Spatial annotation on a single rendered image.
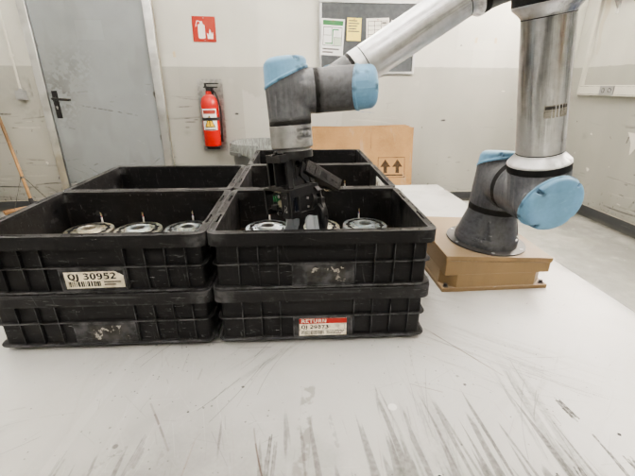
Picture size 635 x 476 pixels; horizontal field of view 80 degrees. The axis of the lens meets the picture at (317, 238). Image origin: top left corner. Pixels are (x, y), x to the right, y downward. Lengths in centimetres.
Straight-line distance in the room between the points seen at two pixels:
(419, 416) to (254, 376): 27
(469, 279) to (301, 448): 58
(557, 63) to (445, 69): 338
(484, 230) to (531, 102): 32
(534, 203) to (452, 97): 342
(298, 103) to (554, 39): 44
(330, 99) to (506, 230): 54
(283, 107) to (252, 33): 324
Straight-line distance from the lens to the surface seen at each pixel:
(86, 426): 70
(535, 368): 80
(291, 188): 68
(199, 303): 73
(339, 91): 68
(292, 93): 67
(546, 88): 82
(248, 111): 389
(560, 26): 81
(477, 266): 98
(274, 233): 65
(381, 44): 83
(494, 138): 445
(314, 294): 70
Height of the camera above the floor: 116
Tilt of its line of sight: 22 degrees down
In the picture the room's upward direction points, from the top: straight up
